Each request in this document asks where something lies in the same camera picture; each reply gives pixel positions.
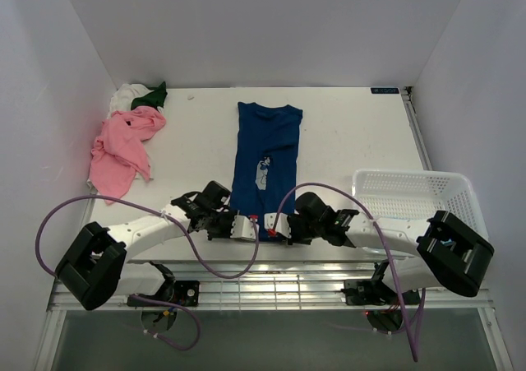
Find navy blue printed t-shirt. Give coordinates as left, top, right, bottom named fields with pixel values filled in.
left=229, top=102, right=303, bottom=242

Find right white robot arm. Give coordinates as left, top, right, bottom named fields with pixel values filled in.
left=281, top=192, right=494, bottom=305

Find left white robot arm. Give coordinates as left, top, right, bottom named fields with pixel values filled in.
left=55, top=181, right=255, bottom=310

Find white plastic basket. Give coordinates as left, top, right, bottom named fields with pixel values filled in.
left=347, top=169, right=488, bottom=259

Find pink t-shirt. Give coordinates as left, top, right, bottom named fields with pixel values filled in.
left=89, top=105, right=166, bottom=198

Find dark green t-shirt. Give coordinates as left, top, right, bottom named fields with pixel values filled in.
left=131, top=81, right=168, bottom=110

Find blue label sticker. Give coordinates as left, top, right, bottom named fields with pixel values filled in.
left=370, top=87, right=399, bottom=95

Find white t-shirt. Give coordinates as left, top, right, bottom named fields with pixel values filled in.
left=109, top=84, right=150, bottom=114

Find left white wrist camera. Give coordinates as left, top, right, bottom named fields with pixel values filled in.
left=230, top=215, right=259, bottom=242

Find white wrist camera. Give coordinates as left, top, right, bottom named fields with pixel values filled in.
left=230, top=215, right=259, bottom=242
left=264, top=213, right=291, bottom=239

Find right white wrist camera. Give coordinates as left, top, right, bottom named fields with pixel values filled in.
left=264, top=213, right=291, bottom=239

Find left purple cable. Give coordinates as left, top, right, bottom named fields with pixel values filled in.
left=35, top=196, right=261, bottom=350

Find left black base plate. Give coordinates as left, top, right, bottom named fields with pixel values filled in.
left=140, top=281, right=200, bottom=307

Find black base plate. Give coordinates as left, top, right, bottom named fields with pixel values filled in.
left=140, top=281, right=200, bottom=307
left=340, top=280, right=400, bottom=306

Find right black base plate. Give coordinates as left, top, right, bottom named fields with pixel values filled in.
left=340, top=280, right=400, bottom=306

